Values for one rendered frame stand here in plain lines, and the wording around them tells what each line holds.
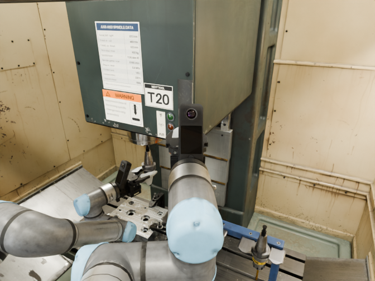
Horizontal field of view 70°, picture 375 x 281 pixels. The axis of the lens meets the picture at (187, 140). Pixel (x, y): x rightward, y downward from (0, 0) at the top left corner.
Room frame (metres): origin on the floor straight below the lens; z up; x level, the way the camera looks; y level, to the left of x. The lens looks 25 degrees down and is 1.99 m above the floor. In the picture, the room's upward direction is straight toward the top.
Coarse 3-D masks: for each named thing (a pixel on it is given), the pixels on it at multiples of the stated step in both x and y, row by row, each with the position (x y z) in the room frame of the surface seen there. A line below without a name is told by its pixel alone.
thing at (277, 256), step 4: (272, 248) 0.71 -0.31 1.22; (276, 248) 0.71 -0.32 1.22; (272, 252) 0.69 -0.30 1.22; (276, 252) 0.69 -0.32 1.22; (280, 252) 0.69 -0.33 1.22; (284, 252) 0.69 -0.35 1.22; (268, 256) 0.68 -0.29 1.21; (272, 256) 0.68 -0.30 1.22; (276, 256) 0.68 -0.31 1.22; (280, 256) 0.68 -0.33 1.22; (284, 256) 0.68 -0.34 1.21; (272, 260) 0.66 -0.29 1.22; (276, 260) 0.66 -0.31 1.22; (280, 260) 0.66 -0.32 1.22; (276, 264) 0.65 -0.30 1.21; (280, 264) 0.65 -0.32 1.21
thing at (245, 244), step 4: (244, 236) 0.77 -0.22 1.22; (240, 240) 0.75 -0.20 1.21; (244, 240) 0.75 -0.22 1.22; (248, 240) 0.75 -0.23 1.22; (252, 240) 0.75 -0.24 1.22; (240, 244) 0.73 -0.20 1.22; (244, 244) 0.73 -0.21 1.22; (248, 244) 0.73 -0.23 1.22; (252, 244) 0.73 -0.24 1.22; (240, 248) 0.71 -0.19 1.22; (244, 248) 0.71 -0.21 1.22; (248, 248) 0.71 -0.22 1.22; (244, 252) 0.70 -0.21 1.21; (248, 252) 0.70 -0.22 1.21
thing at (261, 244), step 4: (260, 232) 0.71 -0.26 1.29; (260, 236) 0.70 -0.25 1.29; (264, 236) 0.69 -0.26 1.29; (260, 240) 0.69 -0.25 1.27; (264, 240) 0.69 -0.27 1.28; (256, 244) 0.70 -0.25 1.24; (260, 244) 0.69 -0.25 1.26; (264, 244) 0.69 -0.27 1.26; (256, 248) 0.70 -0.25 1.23; (260, 248) 0.69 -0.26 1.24; (264, 248) 0.69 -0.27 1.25; (260, 252) 0.68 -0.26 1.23; (264, 252) 0.68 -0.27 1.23
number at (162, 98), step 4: (156, 92) 0.77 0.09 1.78; (160, 92) 0.76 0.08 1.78; (164, 92) 0.76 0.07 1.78; (156, 96) 0.77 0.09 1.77; (160, 96) 0.76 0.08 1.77; (164, 96) 0.76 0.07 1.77; (168, 96) 0.75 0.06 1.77; (156, 100) 0.77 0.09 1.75; (160, 100) 0.76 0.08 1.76; (164, 100) 0.76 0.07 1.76; (168, 100) 0.75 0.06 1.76; (156, 104) 0.77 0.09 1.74; (160, 104) 0.76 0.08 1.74; (164, 104) 0.76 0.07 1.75; (168, 104) 0.75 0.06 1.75
